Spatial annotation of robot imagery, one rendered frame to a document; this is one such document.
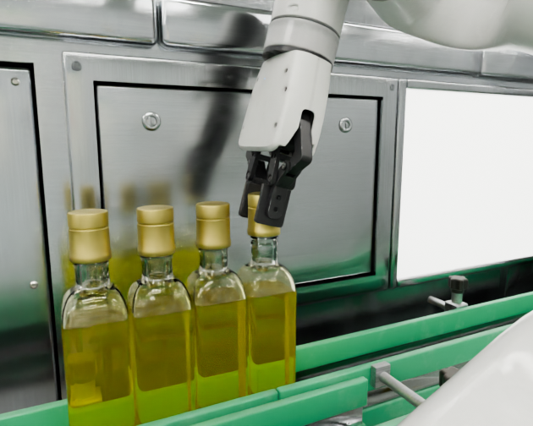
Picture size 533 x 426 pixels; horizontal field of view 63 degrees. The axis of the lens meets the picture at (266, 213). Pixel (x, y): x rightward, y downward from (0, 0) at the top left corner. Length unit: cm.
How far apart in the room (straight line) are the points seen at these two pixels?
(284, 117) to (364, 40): 31
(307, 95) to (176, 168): 21
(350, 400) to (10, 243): 43
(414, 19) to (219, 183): 29
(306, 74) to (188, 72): 18
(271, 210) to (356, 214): 28
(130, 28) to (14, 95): 15
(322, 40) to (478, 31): 14
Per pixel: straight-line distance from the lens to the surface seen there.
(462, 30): 49
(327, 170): 65
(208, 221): 42
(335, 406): 51
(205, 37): 58
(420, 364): 60
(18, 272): 59
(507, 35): 40
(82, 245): 41
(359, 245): 70
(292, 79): 42
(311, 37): 45
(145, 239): 41
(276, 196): 43
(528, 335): 18
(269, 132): 42
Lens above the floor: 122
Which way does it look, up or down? 9 degrees down
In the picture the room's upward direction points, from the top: straight up
